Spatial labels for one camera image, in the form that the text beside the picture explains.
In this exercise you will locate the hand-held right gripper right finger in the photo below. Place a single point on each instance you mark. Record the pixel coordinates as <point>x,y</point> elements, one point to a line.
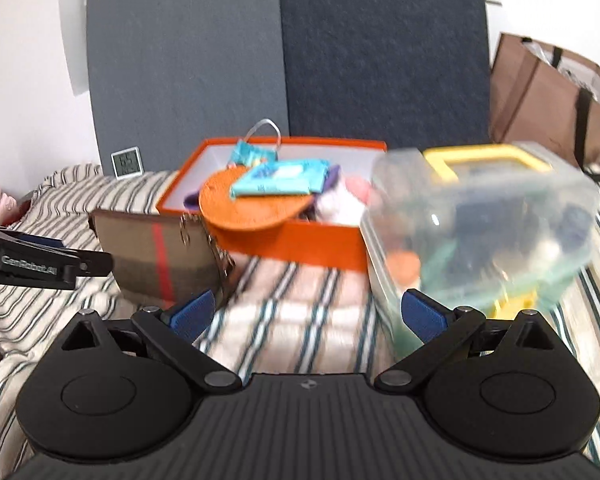
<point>422,317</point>

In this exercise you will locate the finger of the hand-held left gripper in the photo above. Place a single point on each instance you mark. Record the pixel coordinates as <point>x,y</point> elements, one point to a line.
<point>92,262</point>
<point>35,240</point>

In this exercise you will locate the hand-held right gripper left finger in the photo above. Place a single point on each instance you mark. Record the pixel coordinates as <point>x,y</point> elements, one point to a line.
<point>195,315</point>

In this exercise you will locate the plaid zipper pouch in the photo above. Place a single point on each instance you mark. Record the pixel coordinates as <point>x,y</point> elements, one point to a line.
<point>145,255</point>

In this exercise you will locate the clear plastic container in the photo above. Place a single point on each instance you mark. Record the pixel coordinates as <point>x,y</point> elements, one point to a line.
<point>480,230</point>

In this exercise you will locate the orange box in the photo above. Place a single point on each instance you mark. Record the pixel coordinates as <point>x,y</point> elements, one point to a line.
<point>330,245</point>

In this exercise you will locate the orange silicone mat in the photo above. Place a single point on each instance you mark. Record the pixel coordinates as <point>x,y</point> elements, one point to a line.
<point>250,210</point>

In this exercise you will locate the white plush rabbit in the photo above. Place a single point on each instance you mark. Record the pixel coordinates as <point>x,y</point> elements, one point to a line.
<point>337,207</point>

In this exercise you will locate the teal wipes packet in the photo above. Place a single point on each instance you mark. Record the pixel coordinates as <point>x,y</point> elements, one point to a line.
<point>280,180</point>

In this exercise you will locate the striped blanket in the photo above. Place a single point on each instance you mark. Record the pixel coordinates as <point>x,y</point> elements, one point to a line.
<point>290,300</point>

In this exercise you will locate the white digital clock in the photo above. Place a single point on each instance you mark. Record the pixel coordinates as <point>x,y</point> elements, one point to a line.
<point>126,162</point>

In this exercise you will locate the brown paper bag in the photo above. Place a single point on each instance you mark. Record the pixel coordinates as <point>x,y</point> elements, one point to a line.
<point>540,105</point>

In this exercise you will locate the grey wall panel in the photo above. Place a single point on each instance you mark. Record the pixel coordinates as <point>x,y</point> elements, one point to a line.
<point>180,60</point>

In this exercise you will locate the dark blue wall panel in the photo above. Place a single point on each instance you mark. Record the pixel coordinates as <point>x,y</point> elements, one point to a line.
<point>380,50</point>

